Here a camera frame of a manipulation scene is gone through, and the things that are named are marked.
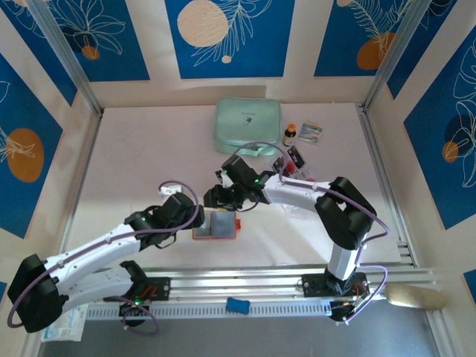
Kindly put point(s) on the brown bottle orange cap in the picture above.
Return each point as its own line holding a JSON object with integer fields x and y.
{"x": 289, "y": 138}

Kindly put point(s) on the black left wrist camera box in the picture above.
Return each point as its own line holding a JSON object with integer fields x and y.
{"x": 179, "y": 206}

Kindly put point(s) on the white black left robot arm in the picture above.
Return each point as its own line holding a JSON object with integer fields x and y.
{"x": 96, "y": 253}

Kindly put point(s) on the black controller board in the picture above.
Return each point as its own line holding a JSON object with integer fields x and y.
{"x": 342, "y": 310}
{"x": 134, "y": 308}

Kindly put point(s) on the aluminium frame post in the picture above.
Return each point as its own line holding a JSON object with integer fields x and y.
{"x": 399, "y": 48}
{"x": 67, "y": 56}

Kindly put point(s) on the aluminium table side rail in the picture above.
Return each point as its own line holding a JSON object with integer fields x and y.
{"x": 85, "y": 175}
{"x": 386, "y": 186}

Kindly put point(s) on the orange card holder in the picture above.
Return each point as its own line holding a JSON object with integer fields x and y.
{"x": 223, "y": 225}

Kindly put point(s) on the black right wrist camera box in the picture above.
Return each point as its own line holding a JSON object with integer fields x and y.
{"x": 240, "y": 169}

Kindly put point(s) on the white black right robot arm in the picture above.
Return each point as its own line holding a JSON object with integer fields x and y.
{"x": 297, "y": 191}

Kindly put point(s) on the blue floral wall panel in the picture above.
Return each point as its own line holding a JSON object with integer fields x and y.
{"x": 253, "y": 44}
{"x": 122, "y": 44}
{"x": 427, "y": 156}
{"x": 29, "y": 111}
{"x": 41, "y": 56}
{"x": 342, "y": 29}
{"x": 427, "y": 41}

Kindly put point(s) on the beige oval object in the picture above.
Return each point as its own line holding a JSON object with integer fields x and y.
{"x": 414, "y": 297}

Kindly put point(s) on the white green bandage packet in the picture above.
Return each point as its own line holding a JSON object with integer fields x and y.
{"x": 310, "y": 133}

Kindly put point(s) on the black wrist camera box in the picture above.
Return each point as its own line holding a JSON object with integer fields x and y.
{"x": 240, "y": 169}
{"x": 179, "y": 206}

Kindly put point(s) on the blue bone-shaped sponge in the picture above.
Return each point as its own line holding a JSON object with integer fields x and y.
{"x": 238, "y": 305}

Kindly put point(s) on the mint green zip pouch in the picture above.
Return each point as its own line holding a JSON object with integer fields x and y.
{"x": 245, "y": 122}

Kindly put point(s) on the white blue gauze packet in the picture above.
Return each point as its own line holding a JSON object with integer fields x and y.
{"x": 72, "y": 327}

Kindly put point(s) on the clear acrylic card stand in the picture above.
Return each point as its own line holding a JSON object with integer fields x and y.
{"x": 305, "y": 173}

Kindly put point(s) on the long aluminium mounting rail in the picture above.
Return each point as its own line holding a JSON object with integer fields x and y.
{"x": 238, "y": 277}

